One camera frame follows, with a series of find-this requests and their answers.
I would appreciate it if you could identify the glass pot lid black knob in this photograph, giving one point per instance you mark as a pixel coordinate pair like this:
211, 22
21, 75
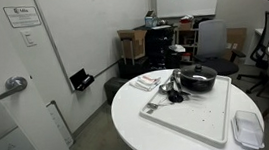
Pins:
198, 72

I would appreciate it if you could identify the black cooking pot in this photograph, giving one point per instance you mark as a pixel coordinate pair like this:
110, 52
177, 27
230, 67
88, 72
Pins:
198, 85

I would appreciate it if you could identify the black mesh office chair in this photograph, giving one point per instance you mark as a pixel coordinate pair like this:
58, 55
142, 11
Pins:
263, 49

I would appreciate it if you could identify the grey office chair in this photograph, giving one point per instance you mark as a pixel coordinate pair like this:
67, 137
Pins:
212, 45

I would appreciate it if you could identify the wooden shelf unit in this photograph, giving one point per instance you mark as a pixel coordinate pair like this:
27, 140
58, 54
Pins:
188, 41

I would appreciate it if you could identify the blue tissue box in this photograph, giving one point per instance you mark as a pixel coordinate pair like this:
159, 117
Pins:
151, 21

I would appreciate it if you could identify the black drawer cabinet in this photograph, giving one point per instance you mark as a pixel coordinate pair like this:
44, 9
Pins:
160, 47

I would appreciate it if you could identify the silver metal ladle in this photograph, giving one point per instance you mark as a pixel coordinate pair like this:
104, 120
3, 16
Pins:
172, 82

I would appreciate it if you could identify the clear plastic food container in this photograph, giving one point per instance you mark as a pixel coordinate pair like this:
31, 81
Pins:
248, 129

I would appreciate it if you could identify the black measuring spoon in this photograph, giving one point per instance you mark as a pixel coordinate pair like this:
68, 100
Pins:
175, 97

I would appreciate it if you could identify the large white plastic tray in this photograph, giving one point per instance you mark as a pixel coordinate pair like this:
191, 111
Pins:
192, 114

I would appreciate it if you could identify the open brown cardboard box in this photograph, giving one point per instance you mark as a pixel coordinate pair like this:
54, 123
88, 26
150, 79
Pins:
133, 43

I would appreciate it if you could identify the folded white cloth red stripe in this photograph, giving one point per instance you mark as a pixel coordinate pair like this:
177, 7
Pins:
145, 82

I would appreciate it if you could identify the small metal measuring spoons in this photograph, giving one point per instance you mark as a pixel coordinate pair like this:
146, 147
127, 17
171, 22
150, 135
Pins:
154, 105

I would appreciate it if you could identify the black storage box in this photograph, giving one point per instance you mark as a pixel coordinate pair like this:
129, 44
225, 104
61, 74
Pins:
115, 87

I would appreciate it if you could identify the black whiteboard marker holder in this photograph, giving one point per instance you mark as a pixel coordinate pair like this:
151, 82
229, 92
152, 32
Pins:
81, 80

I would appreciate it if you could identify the white door name sign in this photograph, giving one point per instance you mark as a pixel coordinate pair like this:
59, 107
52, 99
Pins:
22, 16

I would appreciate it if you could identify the white door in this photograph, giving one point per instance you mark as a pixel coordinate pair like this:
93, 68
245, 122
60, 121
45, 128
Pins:
19, 124

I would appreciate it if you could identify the large blank wall whiteboard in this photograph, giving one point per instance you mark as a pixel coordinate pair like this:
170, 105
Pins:
95, 25

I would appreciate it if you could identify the white light switch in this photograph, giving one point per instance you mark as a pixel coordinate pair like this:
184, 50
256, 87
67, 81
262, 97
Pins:
28, 38

